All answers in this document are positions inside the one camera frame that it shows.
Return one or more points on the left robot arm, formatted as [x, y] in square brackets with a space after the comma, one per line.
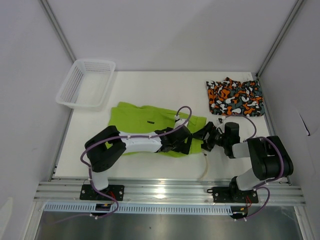
[105, 148]

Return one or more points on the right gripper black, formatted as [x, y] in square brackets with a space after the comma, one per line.
[201, 133]

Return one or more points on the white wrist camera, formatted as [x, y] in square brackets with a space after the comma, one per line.
[220, 124]
[178, 121]

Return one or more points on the aluminium corner post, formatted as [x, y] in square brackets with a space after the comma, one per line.
[288, 23]
[52, 19]

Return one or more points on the right aluminium corner post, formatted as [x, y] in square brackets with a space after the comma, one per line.
[288, 23]

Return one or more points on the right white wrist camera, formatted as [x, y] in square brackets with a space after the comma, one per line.
[220, 124]

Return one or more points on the left aluminium corner post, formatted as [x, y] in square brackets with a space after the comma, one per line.
[52, 19]

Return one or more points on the white plastic basket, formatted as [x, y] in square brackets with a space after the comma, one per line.
[88, 84]

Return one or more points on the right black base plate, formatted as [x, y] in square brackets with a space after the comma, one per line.
[222, 194]

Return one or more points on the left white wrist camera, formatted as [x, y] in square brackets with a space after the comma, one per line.
[178, 121]

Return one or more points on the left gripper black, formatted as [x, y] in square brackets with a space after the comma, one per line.
[184, 148]

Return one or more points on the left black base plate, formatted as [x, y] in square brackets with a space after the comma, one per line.
[114, 191]

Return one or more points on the orange camouflage shorts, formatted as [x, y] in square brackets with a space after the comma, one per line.
[230, 97]

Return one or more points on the white slotted cable duct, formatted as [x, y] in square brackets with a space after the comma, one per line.
[132, 208]

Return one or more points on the lime green shorts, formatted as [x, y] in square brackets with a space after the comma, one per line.
[172, 165]

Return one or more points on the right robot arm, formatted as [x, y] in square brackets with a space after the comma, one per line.
[269, 161]

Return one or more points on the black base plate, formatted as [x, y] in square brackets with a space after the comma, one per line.
[222, 194]
[114, 191]

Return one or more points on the right aluminium side rail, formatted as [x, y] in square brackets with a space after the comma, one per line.
[271, 131]

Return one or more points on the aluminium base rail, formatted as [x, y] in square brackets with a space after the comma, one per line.
[167, 191]

